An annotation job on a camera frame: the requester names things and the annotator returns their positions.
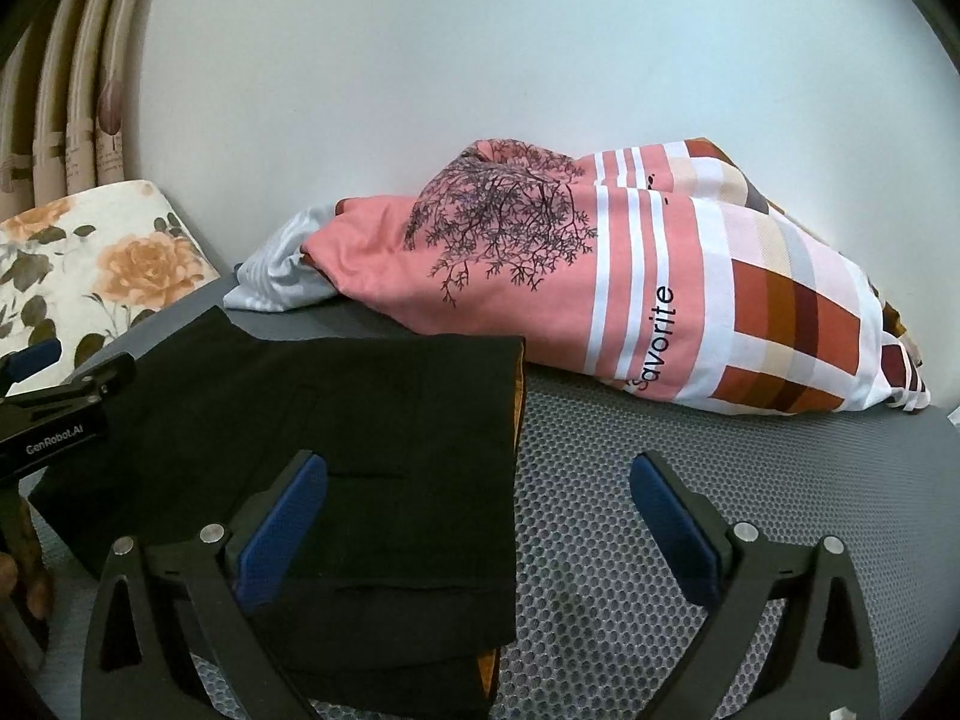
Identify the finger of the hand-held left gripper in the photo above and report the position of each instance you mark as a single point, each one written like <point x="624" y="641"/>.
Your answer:
<point x="34" y="360"/>
<point x="105" y="376"/>

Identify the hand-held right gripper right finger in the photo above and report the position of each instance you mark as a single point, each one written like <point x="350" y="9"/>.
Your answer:
<point x="667" y="532"/>

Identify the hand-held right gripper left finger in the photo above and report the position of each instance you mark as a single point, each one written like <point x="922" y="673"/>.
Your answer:
<point x="285" y="532"/>

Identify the black pants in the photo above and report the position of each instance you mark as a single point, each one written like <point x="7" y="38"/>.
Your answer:
<point x="337" y="427"/>

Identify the person's left hand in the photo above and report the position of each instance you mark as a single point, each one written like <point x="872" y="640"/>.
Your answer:
<point x="37" y="585"/>

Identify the grey mesh mattress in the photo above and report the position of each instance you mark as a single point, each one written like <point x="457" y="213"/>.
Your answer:
<point x="600" y="480"/>

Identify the floral pillow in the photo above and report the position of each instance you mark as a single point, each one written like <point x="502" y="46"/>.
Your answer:
<point x="112" y="262"/>

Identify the grey striped cloth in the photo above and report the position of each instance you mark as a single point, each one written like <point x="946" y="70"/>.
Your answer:
<point x="277" y="270"/>

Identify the pink patterned blanket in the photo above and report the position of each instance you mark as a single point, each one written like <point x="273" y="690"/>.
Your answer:
<point x="675" y="277"/>

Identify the beige patterned curtain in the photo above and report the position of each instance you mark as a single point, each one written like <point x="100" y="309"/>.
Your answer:
<point x="82" y="90"/>

